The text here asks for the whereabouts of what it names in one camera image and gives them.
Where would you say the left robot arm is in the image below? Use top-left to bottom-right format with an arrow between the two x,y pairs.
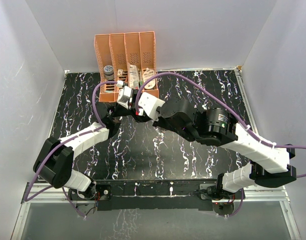
33,102 -> 158,200

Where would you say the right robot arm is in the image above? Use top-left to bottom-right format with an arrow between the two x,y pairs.
145,98 -> 297,199

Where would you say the white product packet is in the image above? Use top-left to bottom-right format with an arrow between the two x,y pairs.
128,64 -> 140,89

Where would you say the small white card box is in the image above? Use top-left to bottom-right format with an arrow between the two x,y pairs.
117,69 -> 123,77

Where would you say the grey round tin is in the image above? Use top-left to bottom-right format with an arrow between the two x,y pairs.
103,65 -> 115,81

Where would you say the oval white blister pack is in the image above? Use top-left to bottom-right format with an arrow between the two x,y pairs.
142,67 -> 156,90

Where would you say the orange plastic desk organizer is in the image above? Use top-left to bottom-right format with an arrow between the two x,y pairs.
94,31 -> 160,103

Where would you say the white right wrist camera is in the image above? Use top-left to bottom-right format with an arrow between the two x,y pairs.
138,92 -> 165,121

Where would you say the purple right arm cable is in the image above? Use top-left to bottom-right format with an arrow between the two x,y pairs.
134,71 -> 306,218

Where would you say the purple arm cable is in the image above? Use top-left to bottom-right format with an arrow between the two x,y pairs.
134,71 -> 306,218
24,80 -> 123,218

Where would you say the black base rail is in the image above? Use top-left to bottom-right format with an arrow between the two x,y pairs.
68,179 -> 245,211

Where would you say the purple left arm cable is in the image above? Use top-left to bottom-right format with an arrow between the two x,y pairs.
24,80 -> 123,218

